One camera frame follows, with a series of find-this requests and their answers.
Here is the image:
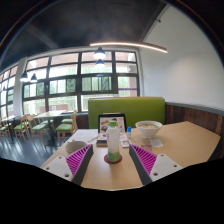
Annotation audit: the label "flat round red coaster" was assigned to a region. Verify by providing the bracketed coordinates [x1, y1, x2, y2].
[103, 153, 123, 165]

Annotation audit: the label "large dark-framed window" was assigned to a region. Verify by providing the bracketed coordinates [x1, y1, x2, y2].
[0, 50, 140, 116]

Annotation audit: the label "group of green-seated wooden chairs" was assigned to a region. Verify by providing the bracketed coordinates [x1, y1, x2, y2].
[0, 111, 78, 143]

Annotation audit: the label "white ceramic bowl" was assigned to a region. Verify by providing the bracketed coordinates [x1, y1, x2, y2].
[134, 120, 163, 139]

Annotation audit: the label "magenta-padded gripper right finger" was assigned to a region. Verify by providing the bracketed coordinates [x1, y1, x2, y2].
[128, 143, 184, 186]

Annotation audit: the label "wooden dining table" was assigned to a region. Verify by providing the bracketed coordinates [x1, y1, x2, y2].
[34, 109, 68, 119]

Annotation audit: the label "group of pendant lamps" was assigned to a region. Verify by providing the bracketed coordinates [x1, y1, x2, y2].
[19, 47, 107, 84]

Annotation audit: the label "white paper napkin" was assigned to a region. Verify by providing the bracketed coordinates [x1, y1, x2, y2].
[149, 138, 164, 148]

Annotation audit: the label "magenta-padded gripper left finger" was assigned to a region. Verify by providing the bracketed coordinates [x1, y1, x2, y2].
[41, 143, 95, 186]

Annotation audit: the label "small dark box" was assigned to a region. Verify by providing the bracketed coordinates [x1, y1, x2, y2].
[95, 138, 108, 147]

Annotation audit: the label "white printed paper sheets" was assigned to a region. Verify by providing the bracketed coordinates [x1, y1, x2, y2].
[68, 129, 100, 143]

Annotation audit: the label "laptop with stickers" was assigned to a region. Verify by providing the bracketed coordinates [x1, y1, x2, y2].
[97, 113, 128, 134]

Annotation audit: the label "green upholstered bench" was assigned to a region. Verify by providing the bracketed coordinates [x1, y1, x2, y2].
[87, 96, 166, 129]

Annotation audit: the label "small printed packet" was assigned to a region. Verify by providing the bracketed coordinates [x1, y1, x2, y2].
[140, 143, 153, 153]

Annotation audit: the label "paper cup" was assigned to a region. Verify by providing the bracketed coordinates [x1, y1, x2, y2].
[64, 140, 88, 155]

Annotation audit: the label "clear bottle with green cap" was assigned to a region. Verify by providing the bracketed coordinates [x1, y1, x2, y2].
[106, 120, 122, 163]

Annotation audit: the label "long linear ceiling light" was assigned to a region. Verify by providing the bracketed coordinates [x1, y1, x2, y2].
[89, 41, 169, 54]

